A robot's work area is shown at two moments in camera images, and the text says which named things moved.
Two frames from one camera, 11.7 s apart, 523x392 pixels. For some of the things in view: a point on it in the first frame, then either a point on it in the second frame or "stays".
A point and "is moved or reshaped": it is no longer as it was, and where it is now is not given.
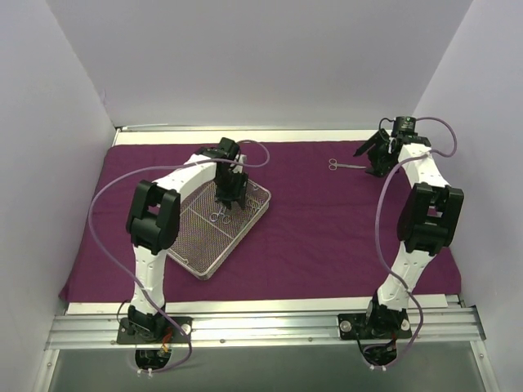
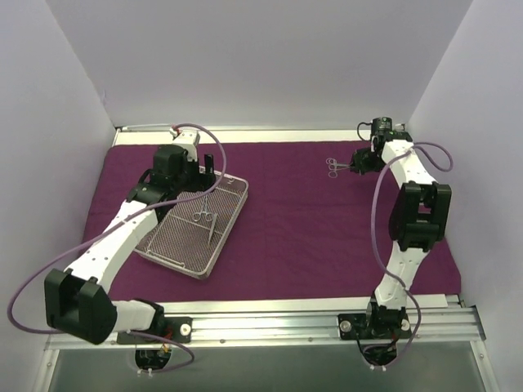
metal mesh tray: [204, 234] is moved or reshaped
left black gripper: [230, 193] to [200, 175]
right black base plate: [379, 325] stays
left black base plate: [150, 330] stays
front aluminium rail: [460, 324] stays
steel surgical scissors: [333, 165] stays
